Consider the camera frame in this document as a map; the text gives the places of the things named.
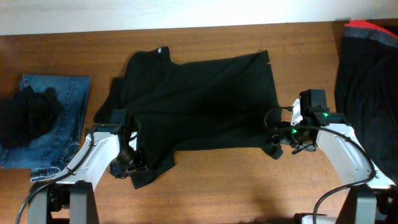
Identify dark green polo shirt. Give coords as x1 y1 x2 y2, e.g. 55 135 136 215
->
94 47 282 189

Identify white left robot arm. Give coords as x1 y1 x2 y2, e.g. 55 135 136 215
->
22 124 147 223

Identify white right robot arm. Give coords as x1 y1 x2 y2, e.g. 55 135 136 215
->
271 123 397 223

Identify black bag with red trim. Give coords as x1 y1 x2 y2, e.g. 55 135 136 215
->
335 20 397 182

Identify blue denim jeans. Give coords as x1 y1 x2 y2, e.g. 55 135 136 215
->
1 74 91 182

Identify black crumpled garment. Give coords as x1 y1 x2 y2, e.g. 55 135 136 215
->
1 86 63 149

